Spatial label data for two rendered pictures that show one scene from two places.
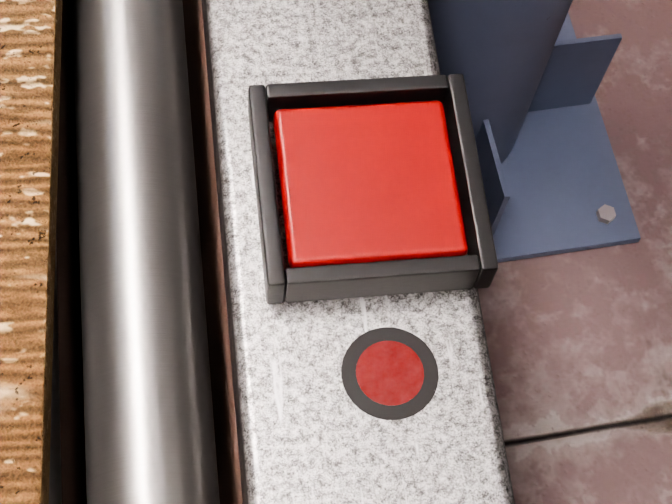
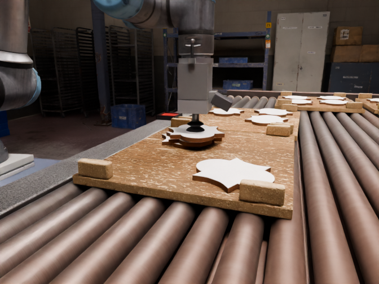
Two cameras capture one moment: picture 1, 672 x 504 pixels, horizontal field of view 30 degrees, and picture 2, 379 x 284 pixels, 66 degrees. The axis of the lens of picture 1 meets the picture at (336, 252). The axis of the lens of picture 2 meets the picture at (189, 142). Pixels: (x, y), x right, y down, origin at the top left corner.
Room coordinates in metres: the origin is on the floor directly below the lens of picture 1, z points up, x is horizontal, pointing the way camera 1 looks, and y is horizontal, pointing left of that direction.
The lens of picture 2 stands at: (1.05, 0.66, 1.12)
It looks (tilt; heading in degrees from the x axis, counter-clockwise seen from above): 15 degrees down; 214
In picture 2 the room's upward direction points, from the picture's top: straight up
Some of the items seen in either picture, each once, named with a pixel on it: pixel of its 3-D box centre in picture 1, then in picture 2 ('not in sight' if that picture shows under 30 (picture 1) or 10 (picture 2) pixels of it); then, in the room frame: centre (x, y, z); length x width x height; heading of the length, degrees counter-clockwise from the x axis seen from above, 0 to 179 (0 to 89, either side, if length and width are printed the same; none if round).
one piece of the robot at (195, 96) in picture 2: not in sight; (205, 84); (0.50, 0.33, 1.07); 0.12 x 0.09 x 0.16; 113
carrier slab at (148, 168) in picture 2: not in sight; (206, 154); (0.54, 0.36, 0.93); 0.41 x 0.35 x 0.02; 15
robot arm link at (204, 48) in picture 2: not in sight; (195, 47); (0.51, 0.31, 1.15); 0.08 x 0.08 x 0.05
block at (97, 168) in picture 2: not in sight; (95, 168); (0.77, 0.28, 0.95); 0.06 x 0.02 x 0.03; 105
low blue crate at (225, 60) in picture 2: not in sight; (232, 61); (-3.84, -1.74, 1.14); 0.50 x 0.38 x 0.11; 119
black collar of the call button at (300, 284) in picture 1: (368, 185); (169, 116); (0.21, -0.01, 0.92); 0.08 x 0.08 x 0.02; 15
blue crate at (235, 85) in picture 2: not in sight; (238, 84); (-3.93, -1.65, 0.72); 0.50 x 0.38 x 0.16; 103
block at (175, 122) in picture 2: not in sight; (181, 123); (0.39, 0.18, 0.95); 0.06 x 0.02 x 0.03; 105
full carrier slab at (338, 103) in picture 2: not in sight; (314, 100); (-0.45, 0.37, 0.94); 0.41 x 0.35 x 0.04; 15
